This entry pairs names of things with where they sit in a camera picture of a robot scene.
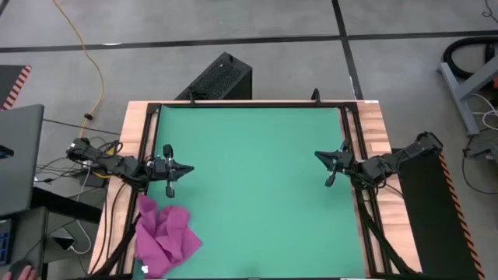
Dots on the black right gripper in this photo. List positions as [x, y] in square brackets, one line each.
[344, 161]

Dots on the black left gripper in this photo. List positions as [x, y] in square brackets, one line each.
[169, 171]

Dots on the magenta cloth towel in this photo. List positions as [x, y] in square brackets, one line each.
[167, 237]

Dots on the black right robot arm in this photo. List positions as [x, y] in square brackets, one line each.
[377, 167]

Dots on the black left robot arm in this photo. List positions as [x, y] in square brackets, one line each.
[116, 163]

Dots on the black computer tower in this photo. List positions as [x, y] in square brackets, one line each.
[221, 78]

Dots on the green table mat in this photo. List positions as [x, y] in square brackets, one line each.
[253, 241]

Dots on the large black orange-striped floor mat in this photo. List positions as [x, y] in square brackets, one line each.
[428, 214]

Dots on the smartphone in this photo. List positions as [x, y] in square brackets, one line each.
[64, 243]

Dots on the grey metal stand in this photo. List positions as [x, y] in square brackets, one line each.
[459, 93]

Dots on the grey laptop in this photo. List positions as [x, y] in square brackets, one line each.
[19, 155]

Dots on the grey side desk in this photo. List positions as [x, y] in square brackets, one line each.
[31, 233]

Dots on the black computer mouse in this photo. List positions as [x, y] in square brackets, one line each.
[19, 265]

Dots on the person's hand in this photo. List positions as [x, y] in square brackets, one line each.
[23, 274]

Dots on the small black orange-striped floor mat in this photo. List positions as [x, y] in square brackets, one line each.
[9, 83]

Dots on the device with blue keys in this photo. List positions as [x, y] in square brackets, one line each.
[4, 245]

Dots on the black frame clamp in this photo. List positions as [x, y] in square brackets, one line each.
[191, 98]
[316, 95]

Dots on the black metal table frame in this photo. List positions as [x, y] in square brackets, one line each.
[253, 104]

